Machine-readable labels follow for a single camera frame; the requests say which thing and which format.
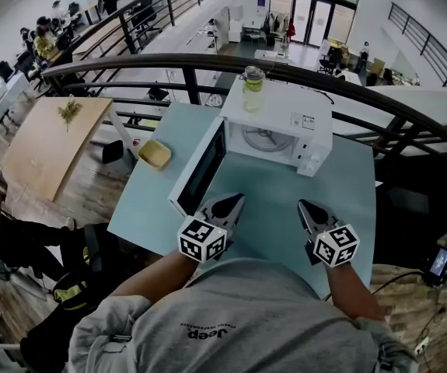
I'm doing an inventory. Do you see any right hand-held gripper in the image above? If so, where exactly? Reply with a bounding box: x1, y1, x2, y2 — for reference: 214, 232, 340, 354
297, 199, 361, 267

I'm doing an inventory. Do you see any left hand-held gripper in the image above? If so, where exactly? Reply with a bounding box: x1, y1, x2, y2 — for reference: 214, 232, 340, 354
176, 192, 246, 264

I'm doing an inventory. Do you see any yellow bowl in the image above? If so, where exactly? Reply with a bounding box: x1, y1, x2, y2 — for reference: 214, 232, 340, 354
137, 139, 173, 170

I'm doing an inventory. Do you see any white microwave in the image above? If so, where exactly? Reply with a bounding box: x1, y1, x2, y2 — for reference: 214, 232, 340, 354
167, 74, 334, 219

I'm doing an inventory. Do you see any person's right forearm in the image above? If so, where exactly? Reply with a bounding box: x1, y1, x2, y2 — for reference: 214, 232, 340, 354
326, 264, 387, 322

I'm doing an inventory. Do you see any person's left forearm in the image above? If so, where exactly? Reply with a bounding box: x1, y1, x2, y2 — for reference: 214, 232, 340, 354
110, 250, 203, 298

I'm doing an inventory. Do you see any glass microwave turntable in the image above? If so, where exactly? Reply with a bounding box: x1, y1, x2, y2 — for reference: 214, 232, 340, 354
242, 126, 292, 155

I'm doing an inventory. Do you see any person's grey shirt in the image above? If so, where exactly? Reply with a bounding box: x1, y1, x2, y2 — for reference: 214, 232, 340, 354
67, 257, 418, 373

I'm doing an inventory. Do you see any clear green water bottle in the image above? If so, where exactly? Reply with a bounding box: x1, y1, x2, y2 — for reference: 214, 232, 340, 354
240, 64, 266, 113

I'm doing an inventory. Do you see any black waste bin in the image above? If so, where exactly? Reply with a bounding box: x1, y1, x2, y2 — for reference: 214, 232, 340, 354
101, 139, 125, 166

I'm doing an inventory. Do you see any small blue screen device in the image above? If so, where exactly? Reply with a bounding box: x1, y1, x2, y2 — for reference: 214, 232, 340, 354
427, 246, 447, 283

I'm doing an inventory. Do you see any black office chair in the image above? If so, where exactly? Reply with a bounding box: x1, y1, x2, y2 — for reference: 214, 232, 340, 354
131, 0, 158, 30
20, 223, 115, 368

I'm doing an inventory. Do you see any black metal railing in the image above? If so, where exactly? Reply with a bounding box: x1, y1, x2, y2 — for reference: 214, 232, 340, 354
42, 52, 447, 170
386, 1, 447, 91
69, 0, 239, 60

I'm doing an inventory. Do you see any white cabinet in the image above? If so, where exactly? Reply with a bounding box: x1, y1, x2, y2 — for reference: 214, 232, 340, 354
217, 5, 244, 44

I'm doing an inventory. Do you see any clothes rack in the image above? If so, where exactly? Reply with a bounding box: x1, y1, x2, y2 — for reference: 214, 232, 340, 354
262, 12, 291, 46

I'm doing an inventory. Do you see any green plant sprig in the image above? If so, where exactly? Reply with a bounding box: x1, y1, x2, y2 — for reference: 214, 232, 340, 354
58, 95, 84, 131

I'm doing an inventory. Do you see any wooden table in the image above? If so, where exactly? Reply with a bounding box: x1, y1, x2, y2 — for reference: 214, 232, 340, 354
2, 97, 114, 204

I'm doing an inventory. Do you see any glass entrance door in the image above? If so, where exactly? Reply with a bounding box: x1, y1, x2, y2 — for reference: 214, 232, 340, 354
291, 0, 335, 48

